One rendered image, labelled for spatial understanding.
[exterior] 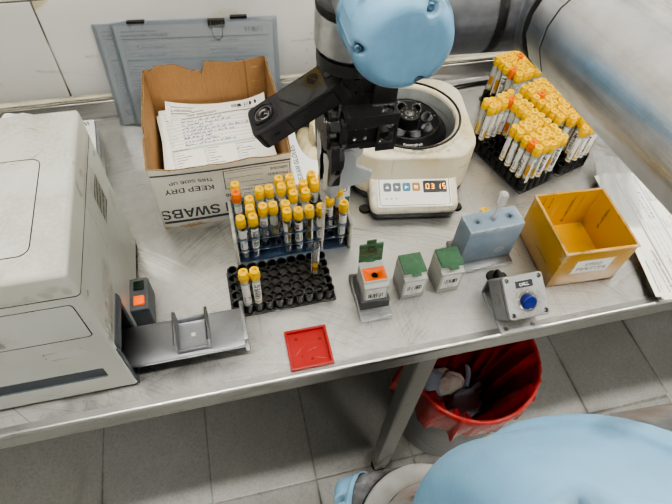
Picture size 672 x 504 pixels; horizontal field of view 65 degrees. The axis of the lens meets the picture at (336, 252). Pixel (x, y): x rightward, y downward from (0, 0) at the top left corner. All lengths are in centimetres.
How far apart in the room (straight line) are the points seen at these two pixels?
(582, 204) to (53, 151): 86
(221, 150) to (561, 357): 140
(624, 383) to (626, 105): 178
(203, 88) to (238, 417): 103
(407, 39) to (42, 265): 44
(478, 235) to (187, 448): 116
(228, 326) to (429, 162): 46
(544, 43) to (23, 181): 58
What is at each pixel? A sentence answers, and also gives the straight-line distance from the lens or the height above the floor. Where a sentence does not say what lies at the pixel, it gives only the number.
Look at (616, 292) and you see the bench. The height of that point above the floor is 87.
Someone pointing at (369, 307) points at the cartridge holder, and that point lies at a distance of 87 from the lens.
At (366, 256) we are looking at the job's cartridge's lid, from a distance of 84.
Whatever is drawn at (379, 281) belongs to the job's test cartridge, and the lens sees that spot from 84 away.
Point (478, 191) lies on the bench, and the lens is 110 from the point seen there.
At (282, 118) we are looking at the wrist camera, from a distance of 57.
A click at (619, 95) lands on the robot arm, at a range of 33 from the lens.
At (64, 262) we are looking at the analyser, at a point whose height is 117.
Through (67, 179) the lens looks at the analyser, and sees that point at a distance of 71.
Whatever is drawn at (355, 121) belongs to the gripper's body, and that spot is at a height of 127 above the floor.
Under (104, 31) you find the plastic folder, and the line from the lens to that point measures 116.
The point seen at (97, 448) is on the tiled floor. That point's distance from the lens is 182.
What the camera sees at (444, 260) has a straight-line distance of 89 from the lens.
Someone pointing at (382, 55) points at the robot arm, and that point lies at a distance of 39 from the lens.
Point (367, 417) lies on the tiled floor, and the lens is 175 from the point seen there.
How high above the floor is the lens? 164
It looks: 54 degrees down
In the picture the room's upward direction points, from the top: 4 degrees clockwise
